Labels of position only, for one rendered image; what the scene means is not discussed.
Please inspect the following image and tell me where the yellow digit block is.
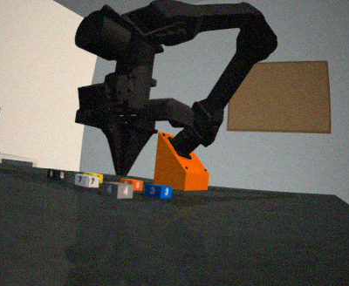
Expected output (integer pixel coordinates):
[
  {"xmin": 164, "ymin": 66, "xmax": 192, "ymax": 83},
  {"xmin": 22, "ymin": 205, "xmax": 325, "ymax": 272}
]
[{"xmin": 84, "ymin": 173, "xmax": 103, "ymax": 183}]

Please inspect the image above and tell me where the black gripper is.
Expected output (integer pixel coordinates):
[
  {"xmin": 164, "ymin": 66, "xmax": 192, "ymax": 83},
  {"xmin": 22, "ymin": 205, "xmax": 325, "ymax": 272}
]
[{"xmin": 75, "ymin": 64, "xmax": 194, "ymax": 176}]

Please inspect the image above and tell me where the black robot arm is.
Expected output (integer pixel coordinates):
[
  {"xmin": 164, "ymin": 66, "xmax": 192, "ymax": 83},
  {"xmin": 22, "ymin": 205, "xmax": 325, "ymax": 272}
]
[{"xmin": 74, "ymin": 0, "xmax": 277, "ymax": 160}]

